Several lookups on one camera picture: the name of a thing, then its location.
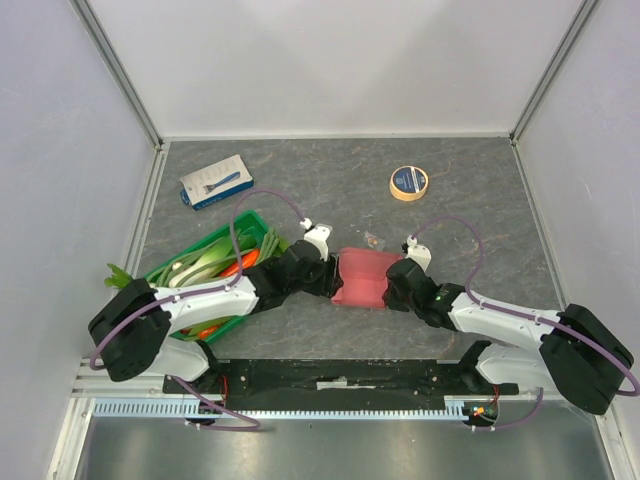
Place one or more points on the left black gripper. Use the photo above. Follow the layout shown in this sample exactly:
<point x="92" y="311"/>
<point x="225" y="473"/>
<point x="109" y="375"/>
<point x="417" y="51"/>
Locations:
<point x="329" y="283"/>

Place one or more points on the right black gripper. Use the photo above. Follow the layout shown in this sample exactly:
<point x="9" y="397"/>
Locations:
<point x="396" y="286"/>

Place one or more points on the pink paper box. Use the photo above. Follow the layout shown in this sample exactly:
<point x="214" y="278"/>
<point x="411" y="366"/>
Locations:
<point x="363" y="276"/>

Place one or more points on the small clear plastic bag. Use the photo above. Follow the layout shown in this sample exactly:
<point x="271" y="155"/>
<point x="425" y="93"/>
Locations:
<point x="374" y="242"/>

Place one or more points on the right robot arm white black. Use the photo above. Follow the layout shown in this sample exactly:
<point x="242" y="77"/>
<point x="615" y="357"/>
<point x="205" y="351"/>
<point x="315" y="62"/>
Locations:
<point x="571" y="351"/>

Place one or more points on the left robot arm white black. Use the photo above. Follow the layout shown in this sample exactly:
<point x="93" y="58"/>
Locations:
<point x="133" y="332"/>

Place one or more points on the blue white razor box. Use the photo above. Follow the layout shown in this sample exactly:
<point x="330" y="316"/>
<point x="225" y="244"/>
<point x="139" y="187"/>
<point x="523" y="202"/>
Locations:
<point x="215" y="182"/>

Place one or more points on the green bean bundle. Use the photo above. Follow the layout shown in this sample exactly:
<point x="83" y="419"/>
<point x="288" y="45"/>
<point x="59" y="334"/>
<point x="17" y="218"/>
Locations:
<point x="271" y="243"/>

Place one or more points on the orange toy carrot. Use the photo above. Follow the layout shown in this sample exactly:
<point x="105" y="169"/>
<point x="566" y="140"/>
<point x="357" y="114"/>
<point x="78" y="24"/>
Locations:
<point x="248" y="260"/>

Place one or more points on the green plastic basket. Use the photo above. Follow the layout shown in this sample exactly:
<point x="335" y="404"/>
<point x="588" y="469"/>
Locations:
<point x="246" y="223"/>

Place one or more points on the green toy leek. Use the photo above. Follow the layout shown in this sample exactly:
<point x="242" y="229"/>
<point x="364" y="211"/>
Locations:
<point x="202" y="265"/>

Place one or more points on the masking tape roll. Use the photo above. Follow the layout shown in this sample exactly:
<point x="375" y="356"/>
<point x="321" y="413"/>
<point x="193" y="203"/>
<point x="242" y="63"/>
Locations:
<point x="408" y="183"/>

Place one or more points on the green leafy toy vegetable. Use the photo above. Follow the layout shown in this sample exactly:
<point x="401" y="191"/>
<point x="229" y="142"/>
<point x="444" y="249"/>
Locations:
<point x="118" y="278"/>

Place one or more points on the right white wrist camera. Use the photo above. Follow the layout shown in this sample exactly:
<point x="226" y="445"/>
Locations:
<point x="417" y="252"/>

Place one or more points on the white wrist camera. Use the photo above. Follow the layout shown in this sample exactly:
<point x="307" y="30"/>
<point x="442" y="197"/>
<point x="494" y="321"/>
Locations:
<point x="417" y="252"/>
<point x="317" y="235"/>

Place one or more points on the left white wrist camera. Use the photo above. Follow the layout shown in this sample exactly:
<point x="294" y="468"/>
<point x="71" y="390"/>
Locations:
<point x="317" y="235"/>

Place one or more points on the grey slotted cable duct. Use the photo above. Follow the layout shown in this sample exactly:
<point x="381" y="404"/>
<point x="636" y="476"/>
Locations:
<point x="191" y="408"/>

